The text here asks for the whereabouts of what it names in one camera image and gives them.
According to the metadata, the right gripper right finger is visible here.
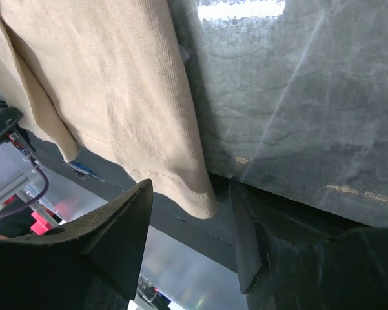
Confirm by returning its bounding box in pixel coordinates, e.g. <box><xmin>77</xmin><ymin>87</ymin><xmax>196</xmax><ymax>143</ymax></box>
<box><xmin>229</xmin><ymin>179</ymin><xmax>388</xmax><ymax>309</ymax></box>

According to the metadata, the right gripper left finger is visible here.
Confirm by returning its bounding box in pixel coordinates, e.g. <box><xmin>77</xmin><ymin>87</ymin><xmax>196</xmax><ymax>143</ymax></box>
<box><xmin>0</xmin><ymin>179</ymin><xmax>153</xmax><ymax>309</ymax></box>

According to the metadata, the beige t-shirt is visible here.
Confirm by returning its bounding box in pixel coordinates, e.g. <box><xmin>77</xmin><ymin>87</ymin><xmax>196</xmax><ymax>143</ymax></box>
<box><xmin>0</xmin><ymin>1</ymin><xmax>218</xmax><ymax>219</ymax></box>

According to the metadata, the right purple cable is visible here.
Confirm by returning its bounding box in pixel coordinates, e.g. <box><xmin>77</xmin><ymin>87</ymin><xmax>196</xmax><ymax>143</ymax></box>
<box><xmin>0</xmin><ymin>164</ymin><xmax>50</xmax><ymax>222</ymax></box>

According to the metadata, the aluminium frame rail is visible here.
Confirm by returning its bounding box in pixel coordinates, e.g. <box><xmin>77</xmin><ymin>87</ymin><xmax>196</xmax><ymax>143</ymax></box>
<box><xmin>0</xmin><ymin>172</ymin><xmax>44</xmax><ymax>205</ymax></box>

